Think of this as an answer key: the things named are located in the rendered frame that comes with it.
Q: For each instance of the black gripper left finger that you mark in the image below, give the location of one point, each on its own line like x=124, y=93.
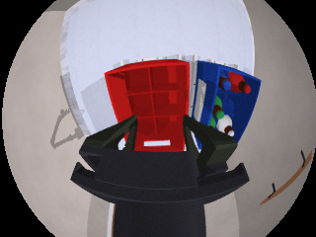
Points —
x=111, y=136

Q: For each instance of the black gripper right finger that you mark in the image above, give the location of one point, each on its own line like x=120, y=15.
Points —
x=216, y=146

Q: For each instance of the red bottle with pink label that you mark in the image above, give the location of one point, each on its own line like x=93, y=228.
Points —
x=238, y=83

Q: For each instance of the white bottle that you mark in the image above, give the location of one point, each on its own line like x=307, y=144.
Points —
x=225, y=125

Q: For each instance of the blue plastic crate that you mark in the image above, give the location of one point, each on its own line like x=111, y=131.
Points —
x=239, y=106

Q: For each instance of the green bottle with pale green label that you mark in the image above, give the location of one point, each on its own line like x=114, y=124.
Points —
x=218, y=112
x=212, y=122

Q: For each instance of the red plastic crate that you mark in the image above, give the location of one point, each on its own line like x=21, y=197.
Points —
x=169, y=107

